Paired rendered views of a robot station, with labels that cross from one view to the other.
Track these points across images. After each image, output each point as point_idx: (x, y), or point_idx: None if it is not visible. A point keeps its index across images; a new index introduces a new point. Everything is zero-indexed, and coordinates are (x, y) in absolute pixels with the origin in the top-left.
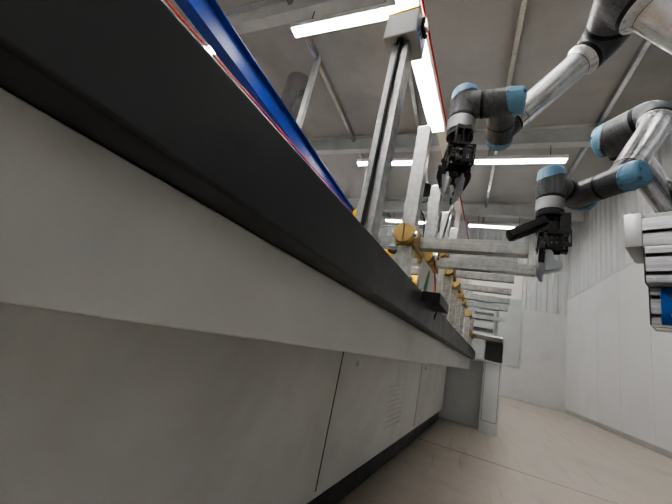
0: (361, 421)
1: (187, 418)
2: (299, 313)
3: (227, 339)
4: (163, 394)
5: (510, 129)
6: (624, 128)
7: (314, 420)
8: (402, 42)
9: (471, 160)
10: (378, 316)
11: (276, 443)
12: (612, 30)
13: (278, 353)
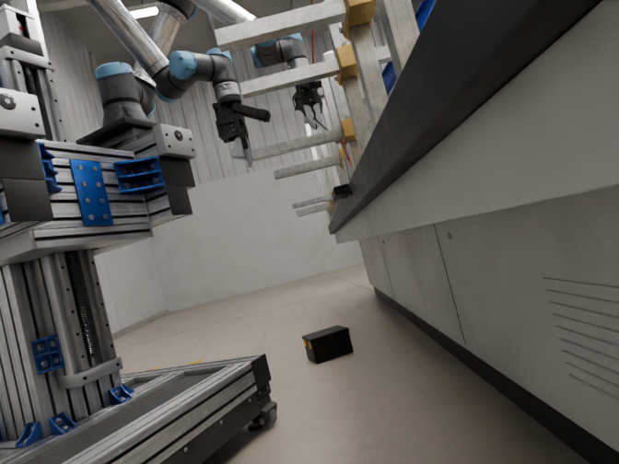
0: (488, 311)
1: (409, 261)
2: (354, 232)
3: (403, 234)
4: (404, 253)
5: (259, 52)
6: None
7: (440, 281)
8: None
9: (297, 105)
10: (357, 219)
11: (430, 285)
12: (181, 2)
13: (413, 237)
